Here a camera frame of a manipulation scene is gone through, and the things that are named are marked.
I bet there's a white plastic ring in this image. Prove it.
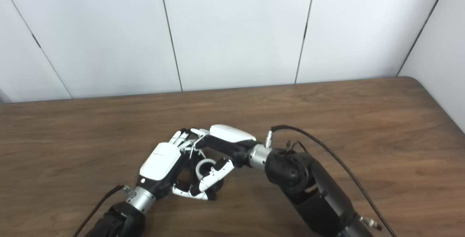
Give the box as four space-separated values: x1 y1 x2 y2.
195 158 219 180

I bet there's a round black plastic part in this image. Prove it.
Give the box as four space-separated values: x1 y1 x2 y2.
178 156 225 194

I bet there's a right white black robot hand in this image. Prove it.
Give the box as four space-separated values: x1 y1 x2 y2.
194 124 257 194

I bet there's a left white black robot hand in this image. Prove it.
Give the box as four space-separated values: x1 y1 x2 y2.
139 128 219 201

